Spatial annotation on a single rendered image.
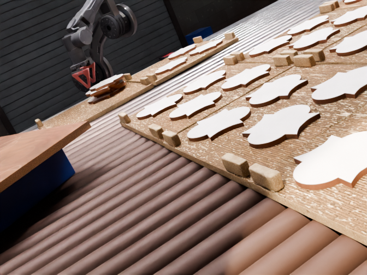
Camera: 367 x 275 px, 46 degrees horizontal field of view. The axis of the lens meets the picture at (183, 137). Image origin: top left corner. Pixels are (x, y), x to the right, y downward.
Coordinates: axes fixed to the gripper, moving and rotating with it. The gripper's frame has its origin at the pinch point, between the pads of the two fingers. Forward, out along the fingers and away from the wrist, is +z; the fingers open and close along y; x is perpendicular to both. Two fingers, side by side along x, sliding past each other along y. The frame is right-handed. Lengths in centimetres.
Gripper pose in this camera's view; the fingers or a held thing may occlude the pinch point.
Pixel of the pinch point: (90, 83)
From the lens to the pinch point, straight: 176.4
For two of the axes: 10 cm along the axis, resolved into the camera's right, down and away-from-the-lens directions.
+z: 3.7, 8.7, 3.2
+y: 0.0, -3.4, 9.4
